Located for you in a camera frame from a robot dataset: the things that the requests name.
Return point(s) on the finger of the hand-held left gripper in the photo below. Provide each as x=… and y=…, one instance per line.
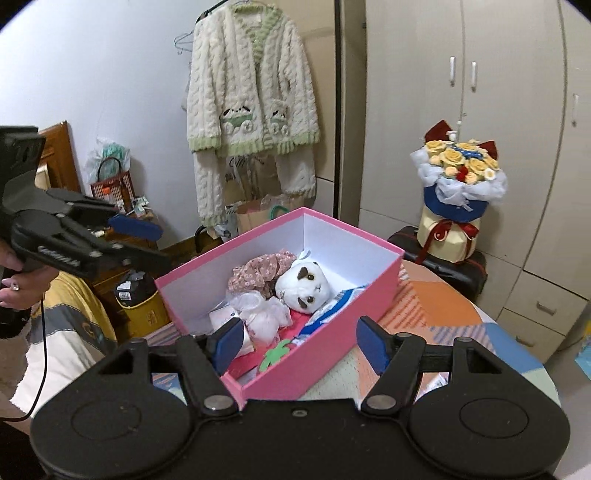
x=134, y=227
x=138, y=259

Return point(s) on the woven checked handbag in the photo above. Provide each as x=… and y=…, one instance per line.
x=111, y=190

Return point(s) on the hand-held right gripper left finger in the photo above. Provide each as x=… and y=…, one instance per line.
x=228, y=345

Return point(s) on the blue striped plastic packet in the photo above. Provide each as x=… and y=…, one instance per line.
x=332, y=310

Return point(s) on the black pouch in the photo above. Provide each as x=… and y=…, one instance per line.
x=138, y=290

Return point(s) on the pink floral cloth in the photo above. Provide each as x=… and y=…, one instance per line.
x=258, y=272

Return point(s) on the beige wardrobe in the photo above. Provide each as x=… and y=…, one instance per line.
x=508, y=115

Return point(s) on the wooden headboard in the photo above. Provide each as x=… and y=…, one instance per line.
x=64, y=157

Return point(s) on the clear plastic bag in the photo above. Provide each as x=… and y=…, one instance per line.
x=111, y=150

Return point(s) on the black suitcase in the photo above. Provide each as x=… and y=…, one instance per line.
x=461, y=277

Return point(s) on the patchwork bed sheet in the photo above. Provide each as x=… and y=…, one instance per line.
x=443, y=314

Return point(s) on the brown paper bag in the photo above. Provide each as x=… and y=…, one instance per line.
x=256, y=218

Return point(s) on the white green fleece cardigan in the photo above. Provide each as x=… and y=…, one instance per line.
x=231, y=83

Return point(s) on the pink cardboard box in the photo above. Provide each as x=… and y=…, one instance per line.
x=332, y=350

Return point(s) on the person's left hand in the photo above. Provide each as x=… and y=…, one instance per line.
x=27, y=288

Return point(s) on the white tissue pack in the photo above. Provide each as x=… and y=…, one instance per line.
x=224, y=316

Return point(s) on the yellow flower bouquet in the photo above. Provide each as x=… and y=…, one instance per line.
x=455, y=203

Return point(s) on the white mesh bath pouf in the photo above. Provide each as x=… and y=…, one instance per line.
x=265, y=318

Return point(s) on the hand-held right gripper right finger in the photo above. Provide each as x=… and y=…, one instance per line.
x=373, y=345

